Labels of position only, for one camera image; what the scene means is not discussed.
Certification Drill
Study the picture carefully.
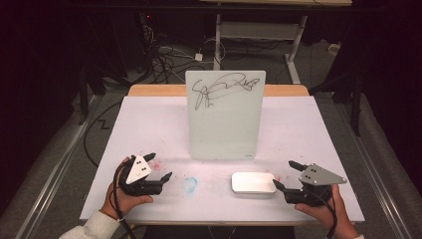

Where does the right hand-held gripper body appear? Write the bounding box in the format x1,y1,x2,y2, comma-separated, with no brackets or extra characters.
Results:
284,162,348,207

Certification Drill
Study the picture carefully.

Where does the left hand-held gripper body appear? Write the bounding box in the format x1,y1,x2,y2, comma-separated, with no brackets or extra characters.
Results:
117,154,164,197

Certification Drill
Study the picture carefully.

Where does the white whiteboard eraser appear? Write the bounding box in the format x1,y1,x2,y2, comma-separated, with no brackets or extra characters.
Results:
231,171,278,195

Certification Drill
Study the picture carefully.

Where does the white whiteboard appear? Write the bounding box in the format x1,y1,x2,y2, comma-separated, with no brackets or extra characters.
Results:
184,70,267,161

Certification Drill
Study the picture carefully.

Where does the person's left hand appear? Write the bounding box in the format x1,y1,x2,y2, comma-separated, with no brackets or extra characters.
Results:
101,156,154,220

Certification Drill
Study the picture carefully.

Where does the person's right hand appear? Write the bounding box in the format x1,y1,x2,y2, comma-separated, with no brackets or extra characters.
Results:
294,183,361,239

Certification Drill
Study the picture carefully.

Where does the white table cover sheet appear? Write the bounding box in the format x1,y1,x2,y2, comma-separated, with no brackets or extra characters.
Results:
79,95,366,224

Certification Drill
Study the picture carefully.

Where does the wooden table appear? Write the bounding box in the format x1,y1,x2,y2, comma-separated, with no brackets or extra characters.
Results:
123,84,357,227

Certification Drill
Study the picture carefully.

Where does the black stand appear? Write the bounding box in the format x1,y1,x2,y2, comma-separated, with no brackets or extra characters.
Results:
308,66,363,137
78,64,101,126

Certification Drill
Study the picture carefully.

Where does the white-framed desk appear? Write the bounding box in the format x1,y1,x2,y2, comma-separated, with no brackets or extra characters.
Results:
198,0,353,85

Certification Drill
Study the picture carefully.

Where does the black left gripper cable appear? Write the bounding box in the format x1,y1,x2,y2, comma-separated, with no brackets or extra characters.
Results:
112,161,137,239

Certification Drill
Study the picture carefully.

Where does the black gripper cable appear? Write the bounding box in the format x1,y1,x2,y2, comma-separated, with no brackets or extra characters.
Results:
112,161,137,239
307,189,338,239

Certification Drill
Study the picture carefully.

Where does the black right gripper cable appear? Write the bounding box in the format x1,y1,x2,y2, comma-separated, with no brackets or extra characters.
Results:
307,189,338,239

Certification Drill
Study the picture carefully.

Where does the metal floor rail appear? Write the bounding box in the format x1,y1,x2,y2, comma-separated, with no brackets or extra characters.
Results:
16,95,104,239
315,93,414,239

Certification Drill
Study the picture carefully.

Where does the long black floor cable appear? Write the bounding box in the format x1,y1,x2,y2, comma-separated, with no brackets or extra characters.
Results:
83,99,124,168

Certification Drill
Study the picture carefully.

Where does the tangle of floor cables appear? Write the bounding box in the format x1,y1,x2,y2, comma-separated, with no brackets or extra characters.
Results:
142,13,227,85

